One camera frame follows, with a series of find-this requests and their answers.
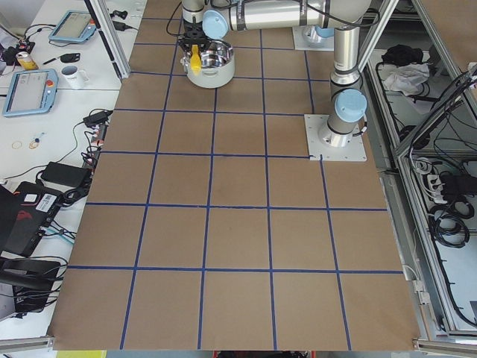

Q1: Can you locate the black monitor stand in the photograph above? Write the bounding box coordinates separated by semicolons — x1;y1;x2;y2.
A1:
1;257;66;319

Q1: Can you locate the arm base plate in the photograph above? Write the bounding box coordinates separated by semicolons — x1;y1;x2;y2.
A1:
292;25;335;51
304;114;367;162

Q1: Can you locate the black laptop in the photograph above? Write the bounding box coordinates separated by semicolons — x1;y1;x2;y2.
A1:
1;181;63;257

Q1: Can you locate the blue teach pendant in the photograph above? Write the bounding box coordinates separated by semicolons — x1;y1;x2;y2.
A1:
2;69;58;117
48;10;96;43

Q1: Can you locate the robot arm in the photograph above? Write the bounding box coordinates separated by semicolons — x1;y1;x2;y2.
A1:
302;25;335;44
177;1;370;148

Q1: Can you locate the aluminium frame post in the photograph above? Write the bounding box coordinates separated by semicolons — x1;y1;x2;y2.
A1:
84;0;130;81

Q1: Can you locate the far blue teach pendant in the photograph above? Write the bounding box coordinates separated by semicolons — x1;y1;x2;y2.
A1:
48;10;96;43

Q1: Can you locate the black cloth bundle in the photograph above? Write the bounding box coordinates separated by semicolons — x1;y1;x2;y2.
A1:
382;44;423;66

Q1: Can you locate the white crumpled cloth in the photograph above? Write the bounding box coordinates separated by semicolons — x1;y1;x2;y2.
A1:
383;63;429;95

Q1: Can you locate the coiled black cable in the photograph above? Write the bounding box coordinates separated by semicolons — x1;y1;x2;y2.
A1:
428;203;471;248

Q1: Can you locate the yellow corn cob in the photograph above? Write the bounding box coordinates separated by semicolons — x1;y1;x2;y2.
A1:
190;44;202;75

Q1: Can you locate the large black power brick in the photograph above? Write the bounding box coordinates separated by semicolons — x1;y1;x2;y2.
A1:
40;162;91;188

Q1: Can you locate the pale green cooking pot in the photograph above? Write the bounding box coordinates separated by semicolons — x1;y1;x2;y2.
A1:
180;40;236;89

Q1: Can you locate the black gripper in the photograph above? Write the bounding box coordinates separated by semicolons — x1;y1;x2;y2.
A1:
177;22;209;51

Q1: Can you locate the black computer mouse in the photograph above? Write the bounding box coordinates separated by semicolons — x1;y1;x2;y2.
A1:
60;53;80;63

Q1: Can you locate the near blue teach pendant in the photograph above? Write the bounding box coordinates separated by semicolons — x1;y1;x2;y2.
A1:
2;69;58;117

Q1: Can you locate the white mug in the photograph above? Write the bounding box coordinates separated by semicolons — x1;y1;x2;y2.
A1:
61;65;89;90

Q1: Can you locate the yellow drink can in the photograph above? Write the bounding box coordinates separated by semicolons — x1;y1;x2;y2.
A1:
16;51;39;71

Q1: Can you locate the black power adapter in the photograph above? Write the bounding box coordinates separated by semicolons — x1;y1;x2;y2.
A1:
83;110;113;128

